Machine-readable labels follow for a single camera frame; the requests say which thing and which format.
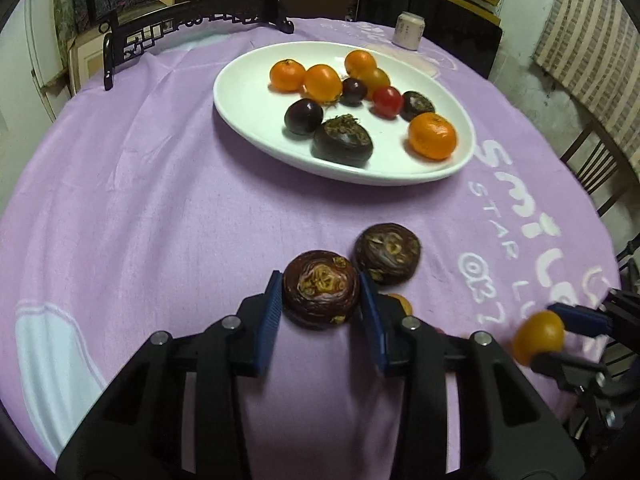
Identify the black panel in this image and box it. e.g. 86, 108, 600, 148
356, 0, 503, 80

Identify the round painted screen black stand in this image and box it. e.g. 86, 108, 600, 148
82, 0, 297, 92

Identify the wooden slatted chair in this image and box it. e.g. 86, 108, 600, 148
560, 120, 640, 218

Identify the small pale yellow fruit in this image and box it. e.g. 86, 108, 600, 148
380, 293, 413, 317

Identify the small white jar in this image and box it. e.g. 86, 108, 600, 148
391, 11, 426, 51

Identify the dark brown mangosteen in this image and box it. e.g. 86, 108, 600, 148
400, 91, 436, 122

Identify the purple printed tablecloth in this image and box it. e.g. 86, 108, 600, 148
0, 16, 636, 480

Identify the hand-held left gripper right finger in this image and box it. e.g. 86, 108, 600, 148
357, 275, 586, 480

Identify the yellow orange plum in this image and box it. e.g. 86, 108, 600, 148
511, 311, 566, 366
367, 67, 392, 101

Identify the pale wooden picture frame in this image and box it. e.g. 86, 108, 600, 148
67, 35, 131, 96

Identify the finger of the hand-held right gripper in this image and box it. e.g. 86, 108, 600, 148
531, 350, 608, 392
547, 287, 640, 336

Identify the red tomato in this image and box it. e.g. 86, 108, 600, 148
371, 86, 404, 118

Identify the white oval plate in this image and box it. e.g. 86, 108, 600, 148
213, 41, 476, 187

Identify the large dark purple fruit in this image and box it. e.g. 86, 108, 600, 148
311, 115, 374, 168

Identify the checkered woven mat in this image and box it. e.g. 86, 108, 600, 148
532, 0, 640, 133

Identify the dark purple plum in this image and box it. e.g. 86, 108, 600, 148
340, 77, 368, 107
284, 99, 324, 136

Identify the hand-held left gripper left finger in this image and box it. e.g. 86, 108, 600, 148
56, 270, 285, 480

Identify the dark water chestnut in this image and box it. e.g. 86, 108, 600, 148
282, 250, 361, 331
354, 223, 422, 285

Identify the patterned picture panel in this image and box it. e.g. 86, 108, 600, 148
54, 0, 166, 61

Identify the large orange tangerine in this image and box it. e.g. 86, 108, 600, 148
407, 112, 458, 161

